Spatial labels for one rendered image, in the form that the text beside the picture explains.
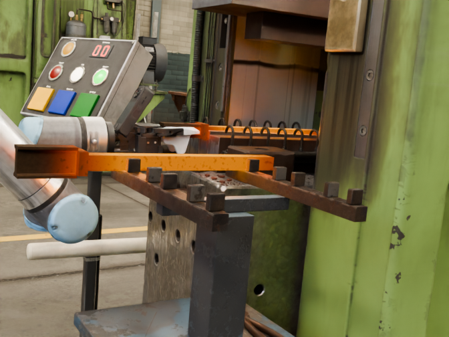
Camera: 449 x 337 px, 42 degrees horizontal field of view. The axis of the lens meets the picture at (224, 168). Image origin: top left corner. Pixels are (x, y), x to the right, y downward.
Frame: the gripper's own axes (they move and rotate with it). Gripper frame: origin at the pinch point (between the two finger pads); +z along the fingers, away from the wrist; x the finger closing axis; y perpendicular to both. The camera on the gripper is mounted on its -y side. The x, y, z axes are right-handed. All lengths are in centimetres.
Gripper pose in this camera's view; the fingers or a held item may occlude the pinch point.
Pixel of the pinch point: (192, 128)
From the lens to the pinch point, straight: 131.2
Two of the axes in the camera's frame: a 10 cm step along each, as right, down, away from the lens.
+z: 8.9, -0.3, 4.6
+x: 4.6, 1.7, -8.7
